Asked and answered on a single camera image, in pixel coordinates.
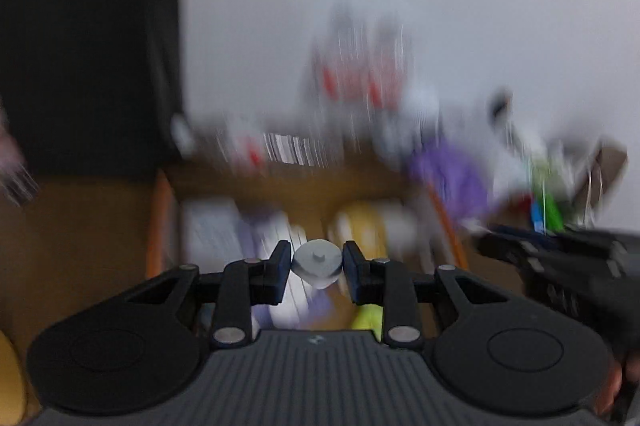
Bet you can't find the purple packet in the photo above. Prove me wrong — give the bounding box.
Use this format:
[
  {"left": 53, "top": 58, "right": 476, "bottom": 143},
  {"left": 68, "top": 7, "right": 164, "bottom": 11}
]
[{"left": 407, "top": 140, "right": 493, "bottom": 219}]

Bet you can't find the green packet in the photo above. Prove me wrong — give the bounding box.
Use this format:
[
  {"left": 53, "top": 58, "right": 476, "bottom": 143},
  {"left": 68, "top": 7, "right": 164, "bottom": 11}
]
[{"left": 350, "top": 305, "right": 385, "bottom": 343}]

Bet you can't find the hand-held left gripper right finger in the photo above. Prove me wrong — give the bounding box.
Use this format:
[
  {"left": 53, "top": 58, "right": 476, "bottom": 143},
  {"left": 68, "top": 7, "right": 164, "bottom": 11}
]
[{"left": 342, "top": 240, "right": 508, "bottom": 349}]

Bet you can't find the clear water bottle red label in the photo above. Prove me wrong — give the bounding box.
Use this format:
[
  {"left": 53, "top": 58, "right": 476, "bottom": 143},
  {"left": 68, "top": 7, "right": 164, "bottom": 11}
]
[
  {"left": 365, "top": 14, "right": 418, "bottom": 137},
  {"left": 302, "top": 4, "right": 368, "bottom": 142}
]

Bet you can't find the yellow thermos jug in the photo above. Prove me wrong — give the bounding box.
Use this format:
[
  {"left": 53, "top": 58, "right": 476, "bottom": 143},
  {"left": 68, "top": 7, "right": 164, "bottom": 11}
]
[{"left": 0, "top": 330, "right": 27, "bottom": 424}]

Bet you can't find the white round speaker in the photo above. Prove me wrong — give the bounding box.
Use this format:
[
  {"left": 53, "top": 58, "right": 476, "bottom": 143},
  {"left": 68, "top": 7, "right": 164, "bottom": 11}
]
[{"left": 400, "top": 84, "right": 443, "bottom": 129}]

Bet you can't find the pink glass vase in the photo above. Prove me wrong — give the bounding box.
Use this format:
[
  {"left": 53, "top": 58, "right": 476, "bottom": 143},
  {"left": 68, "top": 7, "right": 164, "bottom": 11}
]
[{"left": 0, "top": 106, "right": 38, "bottom": 207}]

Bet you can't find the small grey plastic cap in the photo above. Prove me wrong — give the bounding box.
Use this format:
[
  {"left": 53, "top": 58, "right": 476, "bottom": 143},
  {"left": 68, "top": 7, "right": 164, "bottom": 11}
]
[{"left": 292, "top": 239, "right": 345, "bottom": 291}]

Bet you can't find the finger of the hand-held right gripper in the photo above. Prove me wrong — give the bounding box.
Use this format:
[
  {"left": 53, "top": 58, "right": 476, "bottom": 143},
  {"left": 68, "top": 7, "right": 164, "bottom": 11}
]
[{"left": 475, "top": 222, "right": 551, "bottom": 268}]

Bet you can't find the green bottle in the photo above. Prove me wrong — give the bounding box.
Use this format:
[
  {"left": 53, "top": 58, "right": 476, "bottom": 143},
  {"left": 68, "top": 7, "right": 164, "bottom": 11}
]
[{"left": 527, "top": 159, "right": 573, "bottom": 229}]

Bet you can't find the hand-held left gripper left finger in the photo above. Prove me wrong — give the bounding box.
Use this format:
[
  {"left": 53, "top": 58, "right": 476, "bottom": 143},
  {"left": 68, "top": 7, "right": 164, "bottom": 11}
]
[{"left": 122, "top": 240, "right": 293, "bottom": 349}]

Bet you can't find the person's right hand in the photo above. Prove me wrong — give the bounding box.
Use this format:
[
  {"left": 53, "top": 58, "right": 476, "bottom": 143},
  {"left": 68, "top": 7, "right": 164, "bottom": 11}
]
[{"left": 595, "top": 346, "right": 640, "bottom": 424}]

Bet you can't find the wooden sorting tray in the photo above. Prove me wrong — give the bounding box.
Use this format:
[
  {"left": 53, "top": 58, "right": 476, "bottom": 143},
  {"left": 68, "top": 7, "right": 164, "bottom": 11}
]
[{"left": 146, "top": 146, "right": 473, "bottom": 343}]

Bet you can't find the yellow white plush toy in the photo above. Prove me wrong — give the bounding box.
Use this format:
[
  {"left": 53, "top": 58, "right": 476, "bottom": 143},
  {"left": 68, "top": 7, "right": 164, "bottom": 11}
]
[{"left": 327, "top": 201, "right": 423, "bottom": 269}]

